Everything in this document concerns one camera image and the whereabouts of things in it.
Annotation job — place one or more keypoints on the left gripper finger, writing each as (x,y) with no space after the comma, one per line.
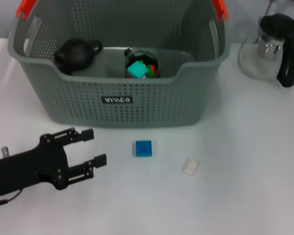
(99,161)
(84,135)

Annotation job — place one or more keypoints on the green two-stud brick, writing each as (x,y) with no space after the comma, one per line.
(150,69)

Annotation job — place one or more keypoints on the black clay teacup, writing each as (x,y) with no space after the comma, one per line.
(66,71)

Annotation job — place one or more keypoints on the blue square brick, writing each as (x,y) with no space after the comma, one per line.
(143,148)

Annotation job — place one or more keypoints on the teal square brick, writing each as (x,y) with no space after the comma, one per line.
(137,69)

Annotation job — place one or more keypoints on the grey perforated storage basket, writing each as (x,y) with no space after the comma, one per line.
(149,107)

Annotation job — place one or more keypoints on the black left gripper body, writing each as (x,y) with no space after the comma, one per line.
(27,169)

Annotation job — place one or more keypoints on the black clay teapot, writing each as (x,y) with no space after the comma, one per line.
(76,52)

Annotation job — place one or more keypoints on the white two-stud brick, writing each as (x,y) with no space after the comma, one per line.
(191,166)

